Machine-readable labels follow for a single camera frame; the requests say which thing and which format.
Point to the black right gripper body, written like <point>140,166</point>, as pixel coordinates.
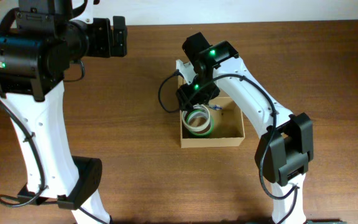
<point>196,94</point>

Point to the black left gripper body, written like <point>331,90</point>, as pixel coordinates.
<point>119,36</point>

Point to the cream masking tape roll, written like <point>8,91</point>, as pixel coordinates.
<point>196,107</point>

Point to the green tape roll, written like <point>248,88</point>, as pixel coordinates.
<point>204,129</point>

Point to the brown cardboard box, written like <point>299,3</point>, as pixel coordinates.
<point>228,130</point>

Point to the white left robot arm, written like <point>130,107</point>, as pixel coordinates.
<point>39,42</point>

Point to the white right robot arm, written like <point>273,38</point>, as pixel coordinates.
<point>285,140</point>

